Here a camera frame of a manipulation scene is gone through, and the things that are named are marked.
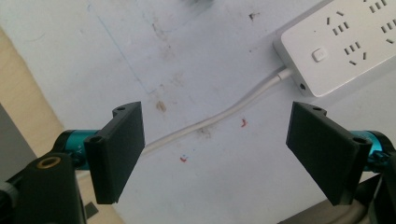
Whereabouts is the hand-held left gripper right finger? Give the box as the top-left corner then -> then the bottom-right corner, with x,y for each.
285,101 -> 374,207

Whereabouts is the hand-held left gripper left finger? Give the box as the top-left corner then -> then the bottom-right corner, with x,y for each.
83,101 -> 147,205

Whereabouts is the white power strip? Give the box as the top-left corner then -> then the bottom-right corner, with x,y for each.
273,0 -> 396,98

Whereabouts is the white power strip cable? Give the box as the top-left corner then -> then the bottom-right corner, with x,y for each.
143,67 -> 293,157

